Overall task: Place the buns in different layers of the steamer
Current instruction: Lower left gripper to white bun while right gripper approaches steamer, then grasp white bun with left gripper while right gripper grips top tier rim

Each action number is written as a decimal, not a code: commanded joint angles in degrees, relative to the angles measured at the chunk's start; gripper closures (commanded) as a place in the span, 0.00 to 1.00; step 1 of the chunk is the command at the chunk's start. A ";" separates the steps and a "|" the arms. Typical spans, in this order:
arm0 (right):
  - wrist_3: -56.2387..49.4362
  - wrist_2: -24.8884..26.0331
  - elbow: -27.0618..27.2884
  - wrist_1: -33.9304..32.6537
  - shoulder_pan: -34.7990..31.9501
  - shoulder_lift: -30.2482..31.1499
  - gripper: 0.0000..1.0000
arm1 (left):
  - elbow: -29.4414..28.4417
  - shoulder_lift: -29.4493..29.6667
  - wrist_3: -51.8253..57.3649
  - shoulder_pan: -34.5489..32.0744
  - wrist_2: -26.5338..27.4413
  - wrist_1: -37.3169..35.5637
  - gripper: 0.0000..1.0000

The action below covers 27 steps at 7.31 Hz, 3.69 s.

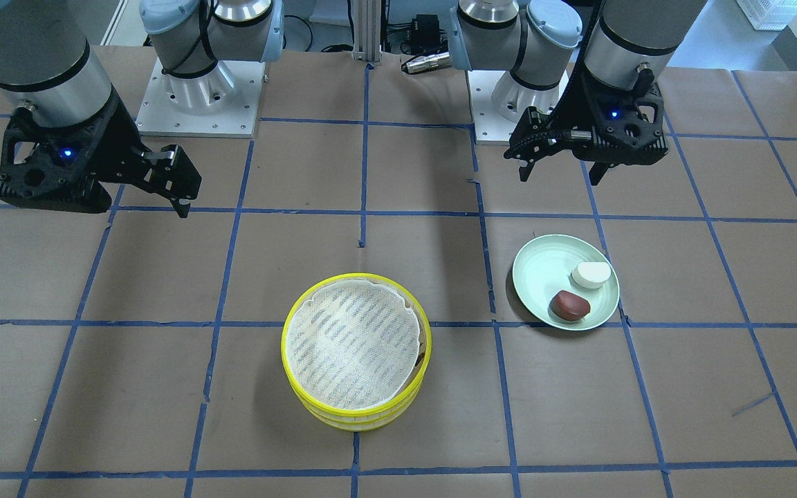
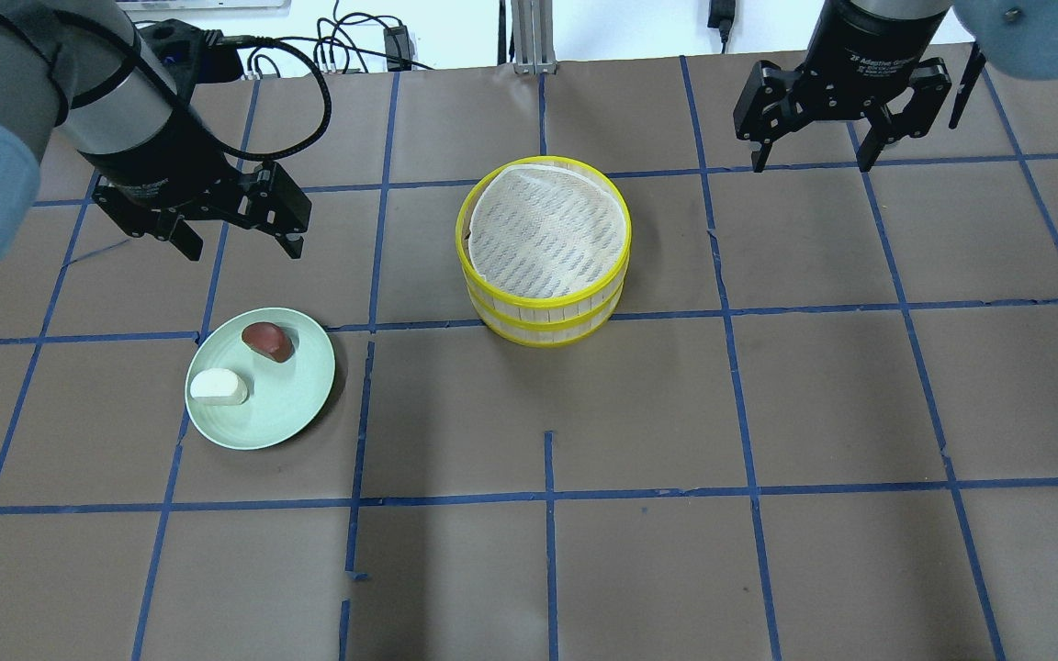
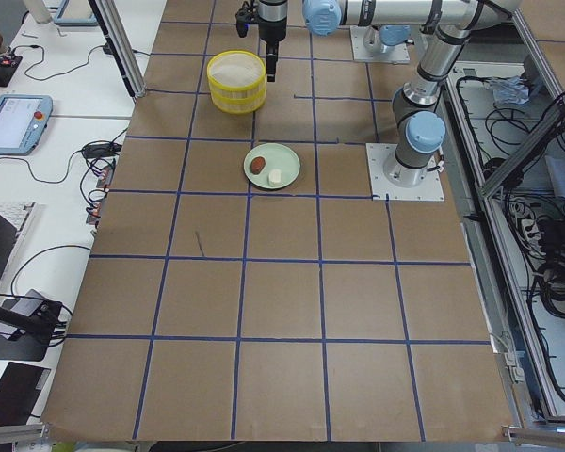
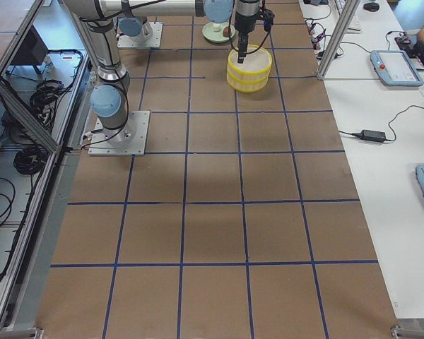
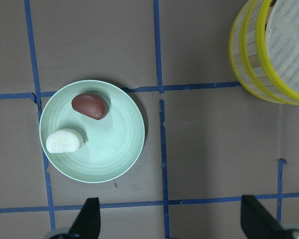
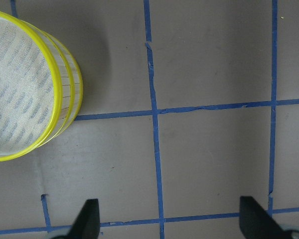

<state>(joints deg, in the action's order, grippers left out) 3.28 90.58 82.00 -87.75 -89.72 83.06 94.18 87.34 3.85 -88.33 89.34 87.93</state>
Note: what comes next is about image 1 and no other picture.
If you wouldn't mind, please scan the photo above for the light green plate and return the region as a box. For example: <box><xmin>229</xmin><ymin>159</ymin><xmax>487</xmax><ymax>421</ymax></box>
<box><xmin>511</xmin><ymin>234</ymin><xmax>620</xmax><ymax>331</ymax></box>

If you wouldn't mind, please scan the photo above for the aluminium frame post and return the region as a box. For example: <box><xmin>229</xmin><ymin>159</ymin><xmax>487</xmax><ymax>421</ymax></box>
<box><xmin>349</xmin><ymin>1</ymin><xmax>385</xmax><ymax>66</ymax></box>

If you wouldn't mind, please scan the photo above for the yellow bottom steamer layer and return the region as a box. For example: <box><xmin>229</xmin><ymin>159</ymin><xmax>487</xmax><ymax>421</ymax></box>
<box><xmin>288</xmin><ymin>378</ymin><xmax>423</xmax><ymax>432</ymax></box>

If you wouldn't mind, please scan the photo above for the yellow top steamer layer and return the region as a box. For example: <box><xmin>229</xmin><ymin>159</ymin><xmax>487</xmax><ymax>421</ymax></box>
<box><xmin>280</xmin><ymin>273</ymin><xmax>432</xmax><ymax>410</ymax></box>

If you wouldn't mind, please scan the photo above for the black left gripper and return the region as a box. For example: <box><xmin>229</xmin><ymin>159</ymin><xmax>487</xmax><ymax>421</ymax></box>
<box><xmin>504</xmin><ymin>64</ymin><xmax>668</xmax><ymax>186</ymax></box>

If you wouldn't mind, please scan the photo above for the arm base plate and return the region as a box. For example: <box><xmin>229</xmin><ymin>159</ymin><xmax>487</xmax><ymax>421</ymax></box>
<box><xmin>466</xmin><ymin>69</ymin><xmax>586</xmax><ymax>146</ymax></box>
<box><xmin>136</xmin><ymin>61</ymin><xmax>266</xmax><ymax>139</ymax></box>

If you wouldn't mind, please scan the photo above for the dark red bun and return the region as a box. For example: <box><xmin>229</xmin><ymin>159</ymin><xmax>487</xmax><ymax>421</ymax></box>
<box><xmin>549</xmin><ymin>290</ymin><xmax>592</xmax><ymax>322</ymax></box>

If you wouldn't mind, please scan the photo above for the black power adapter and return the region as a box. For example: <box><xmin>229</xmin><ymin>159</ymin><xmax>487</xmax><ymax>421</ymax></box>
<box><xmin>408</xmin><ymin>14</ymin><xmax>441</xmax><ymax>51</ymax></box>

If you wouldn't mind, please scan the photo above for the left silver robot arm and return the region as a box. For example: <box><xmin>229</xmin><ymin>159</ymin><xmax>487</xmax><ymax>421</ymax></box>
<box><xmin>447</xmin><ymin>1</ymin><xmax>705</xmax><ymax>185</ymax></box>

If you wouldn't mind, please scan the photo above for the white steamed bun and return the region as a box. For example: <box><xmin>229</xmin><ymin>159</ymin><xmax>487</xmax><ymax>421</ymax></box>
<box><xmin>571</xmin><ymin>261</ymin><xmax>613</xmax><ymax>289</ymax></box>

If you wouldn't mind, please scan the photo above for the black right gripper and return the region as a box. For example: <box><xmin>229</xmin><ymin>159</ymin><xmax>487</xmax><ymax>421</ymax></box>
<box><xmin>0</xmin><ymin>91</ymin><xmax>202</xmax><ymax>219</ymax></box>

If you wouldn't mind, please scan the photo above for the white plastic crate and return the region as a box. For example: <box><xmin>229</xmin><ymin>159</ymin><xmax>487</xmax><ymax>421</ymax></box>
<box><xmin>736</xmin><ymin>0</ymin><xmax>797</xmax><ymax>31</ymax></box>

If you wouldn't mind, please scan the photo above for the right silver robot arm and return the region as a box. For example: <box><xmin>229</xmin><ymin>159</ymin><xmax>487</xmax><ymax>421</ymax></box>
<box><xmin>0</xmin><ymin>1</ymin><xmax>284</xmax><ymax>218</ymax></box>

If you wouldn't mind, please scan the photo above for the yellow steamer layer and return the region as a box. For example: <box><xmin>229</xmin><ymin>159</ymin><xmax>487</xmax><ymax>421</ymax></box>
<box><xmin>288</xmin><ymin>378</ymin><xmax>423</xmax><ymax>432</ymax></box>
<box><xmin>280</xmin><ymin>273</ymin><xmax>432</xmax><ymax>410</ymax></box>

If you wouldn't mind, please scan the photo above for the silver cable connector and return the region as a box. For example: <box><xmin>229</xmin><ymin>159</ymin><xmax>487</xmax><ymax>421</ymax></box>
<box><xmin>401</xmin><ymin>53</ymin><xmax>452</xmax><ymax>75</ymax></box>

